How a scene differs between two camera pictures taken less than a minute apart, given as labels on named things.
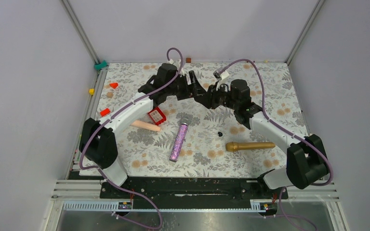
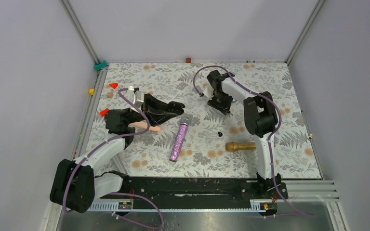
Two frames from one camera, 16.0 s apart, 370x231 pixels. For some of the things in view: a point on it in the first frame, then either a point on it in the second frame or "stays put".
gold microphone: x=233 y=146 stays put
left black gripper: x=192 y=90 -> x=151 y=104
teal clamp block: x=99 y=66 stays put
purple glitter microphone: x=178 y=142 stays put
